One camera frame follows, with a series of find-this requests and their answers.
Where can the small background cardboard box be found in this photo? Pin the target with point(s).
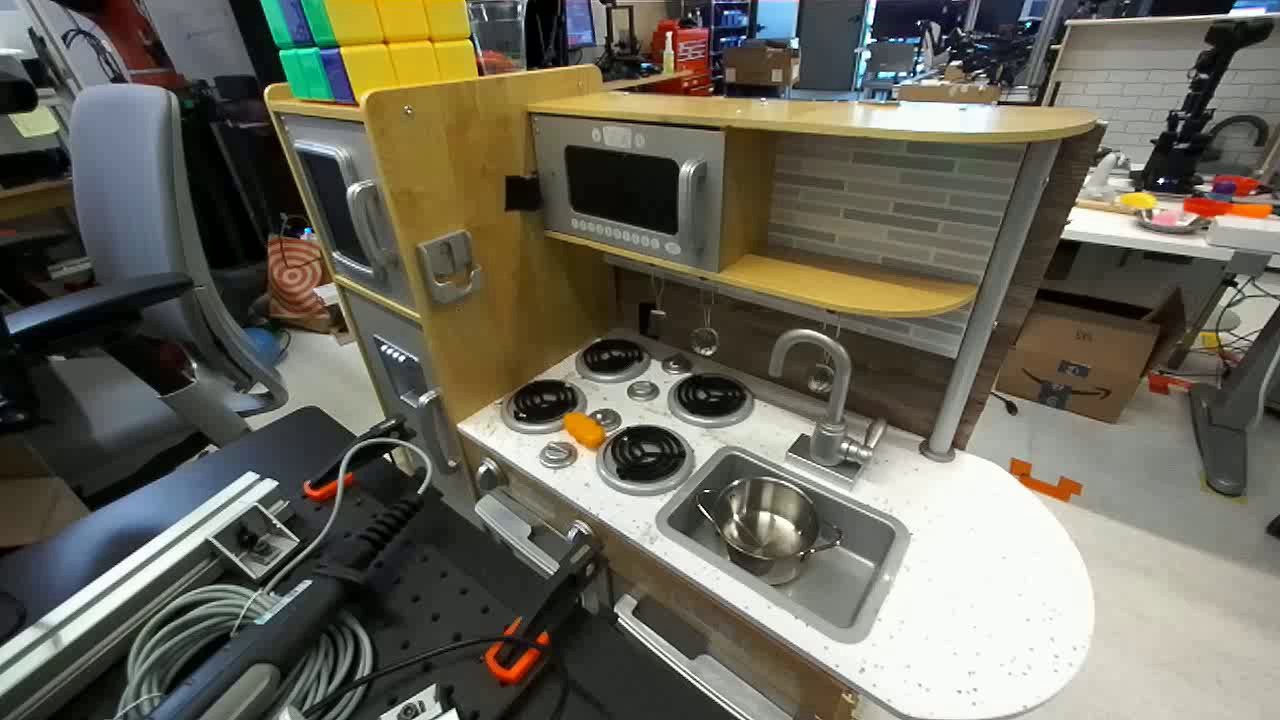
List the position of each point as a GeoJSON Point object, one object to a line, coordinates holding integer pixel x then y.
{"type": "Point", "coordinates": [762, 64]}

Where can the silver toy microwave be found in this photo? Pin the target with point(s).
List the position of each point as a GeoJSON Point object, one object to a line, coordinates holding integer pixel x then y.
{"type": "Point", "coordinates": [624, 185]}

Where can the silver kitchen support post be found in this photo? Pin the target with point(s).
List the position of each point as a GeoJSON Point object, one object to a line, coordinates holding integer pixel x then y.
{"type": "Point", "coordinates": [985, 305]}

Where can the white tiled panel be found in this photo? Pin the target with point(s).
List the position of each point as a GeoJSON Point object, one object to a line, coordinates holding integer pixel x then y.
{"type": "Point", "coordinates": [1123, 83]}

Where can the silver toy faucet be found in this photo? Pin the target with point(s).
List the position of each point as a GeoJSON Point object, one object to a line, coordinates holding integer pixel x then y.
{"type": "Point", "coordinates": [831, 365]}

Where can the silver narrow cabinet door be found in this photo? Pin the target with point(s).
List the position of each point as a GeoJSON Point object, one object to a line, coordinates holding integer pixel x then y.
{"type": "Point", "coordinates": [400, 365]}

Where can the orange plastic bread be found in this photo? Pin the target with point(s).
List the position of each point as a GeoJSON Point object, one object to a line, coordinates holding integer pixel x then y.
{"type": "Point", "coordinates": [586, 428]}

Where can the green and blue toy block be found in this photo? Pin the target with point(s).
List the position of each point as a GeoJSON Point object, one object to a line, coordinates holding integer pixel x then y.
{"type": "Point", "coordinates": [307, 72]}

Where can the silver metal bracket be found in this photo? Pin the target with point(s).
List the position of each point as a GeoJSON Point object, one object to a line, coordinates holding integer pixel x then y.
{"type": "Point", "coordinates": [255, 541]}

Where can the small yellow table item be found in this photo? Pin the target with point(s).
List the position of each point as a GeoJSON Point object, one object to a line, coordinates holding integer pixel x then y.
{"type": "Point", "coordinates": [1136, 201]}

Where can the white work table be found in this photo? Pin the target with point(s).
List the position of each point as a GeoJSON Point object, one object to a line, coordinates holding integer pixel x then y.
{"type": "Point", "coordinates": [1132, 233]}

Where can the silver stove knob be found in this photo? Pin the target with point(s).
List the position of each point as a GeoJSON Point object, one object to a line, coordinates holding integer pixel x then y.
{"type": "Point", "coordinates": [559, 455]}
{"type": "Point", "coordinates": [641, 389]}
{"type": "Point", "coordinates": [608, 417]}

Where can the silver front panel knob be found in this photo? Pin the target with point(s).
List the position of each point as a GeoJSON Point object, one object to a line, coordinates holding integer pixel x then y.
{"type": "Point", "coordinates": [491, 474]}

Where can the wooden toy kitchen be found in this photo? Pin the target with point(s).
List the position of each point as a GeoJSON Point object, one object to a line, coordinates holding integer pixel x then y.
{"type": "Point", "coordinates": [466, 174]}

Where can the large cardboard box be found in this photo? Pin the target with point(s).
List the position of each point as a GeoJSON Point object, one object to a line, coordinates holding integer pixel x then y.
{"type": "Point", "coordinates": [1082, 352]}

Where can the black orange bar clamp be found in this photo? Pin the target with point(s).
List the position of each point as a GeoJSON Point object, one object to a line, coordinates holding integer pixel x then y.
{"type": "Point", "coordinates": [515, 660]}

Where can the black equipment on table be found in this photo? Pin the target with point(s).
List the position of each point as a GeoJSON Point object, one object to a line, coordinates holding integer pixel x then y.
{"type": "Point", "coordinates": [1180, 141]}

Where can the silver metal pot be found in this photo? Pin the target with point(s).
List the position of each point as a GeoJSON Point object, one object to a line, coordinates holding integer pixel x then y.
{"type": "Point", "coordinates": [764, 522]}

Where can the orange table item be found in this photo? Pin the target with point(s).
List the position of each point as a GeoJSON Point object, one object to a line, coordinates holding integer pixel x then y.
{"type": "Point", "coordinates": [1246, 205]}

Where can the black toy stove burner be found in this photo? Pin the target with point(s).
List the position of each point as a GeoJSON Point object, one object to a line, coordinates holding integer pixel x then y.
{"type": "Point", "coordinates": [613, 357]}
{"type": "Point", "coordinates": [645, 459]}
{"type": "Point", "coordinates": [709, 396]}
{"type": "Point", "coordinates": [542, 405]}

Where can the aluminium rail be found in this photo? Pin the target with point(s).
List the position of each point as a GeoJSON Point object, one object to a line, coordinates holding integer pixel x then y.
{"type": "Point", "coordinates": [134, 580]}

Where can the small black panel box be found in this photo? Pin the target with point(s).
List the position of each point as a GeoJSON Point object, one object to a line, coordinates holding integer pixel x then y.
{"type": "Point", "coordinates": [520, 192]}

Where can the red background canister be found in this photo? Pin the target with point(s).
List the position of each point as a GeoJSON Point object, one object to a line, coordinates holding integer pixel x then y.
{"type": "Point", "coordinates": [694, 60]}

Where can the pink table bowl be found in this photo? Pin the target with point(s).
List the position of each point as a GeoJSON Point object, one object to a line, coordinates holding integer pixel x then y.
{"type": "Point", "coordinates": [1172, 223]}

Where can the yellow toy block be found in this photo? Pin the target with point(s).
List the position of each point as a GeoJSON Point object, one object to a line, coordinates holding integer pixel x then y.
{"type": "Point", "coordinates": [400, 19]}
{"type": "Point", "coordinates": [413, 64]}

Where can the black hanging toy utensil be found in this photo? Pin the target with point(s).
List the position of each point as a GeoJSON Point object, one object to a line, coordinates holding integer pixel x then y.
{"type": "Point", "coordinates": [648, 320]}

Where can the small orange clip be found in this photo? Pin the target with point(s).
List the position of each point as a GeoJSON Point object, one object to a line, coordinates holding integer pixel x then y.
{"type": "Point", "coordinates": [325, 485]}

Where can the grey office chair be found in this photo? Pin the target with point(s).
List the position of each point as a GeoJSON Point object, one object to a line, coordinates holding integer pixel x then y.
{"type": "Point", "coordinates": [124, 185]}

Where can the red patterned bag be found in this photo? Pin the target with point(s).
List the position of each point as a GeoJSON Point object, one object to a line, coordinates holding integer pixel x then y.
{"type": "Point", "coordinates": [299, 283]}

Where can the silver toy sink basin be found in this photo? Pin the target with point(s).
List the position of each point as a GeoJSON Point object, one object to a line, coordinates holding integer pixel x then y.
{"type": "Point", "coordinates": [866, 560]}

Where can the orange plastic floor piece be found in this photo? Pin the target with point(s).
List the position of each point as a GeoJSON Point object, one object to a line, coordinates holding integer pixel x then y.
{"type": "Point", "coordinates": [1044, 480]}

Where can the silver hanging toy utensil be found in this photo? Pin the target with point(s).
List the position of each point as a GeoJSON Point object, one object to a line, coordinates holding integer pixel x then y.
{"type": "Point", "coordinates": [707, 340]}

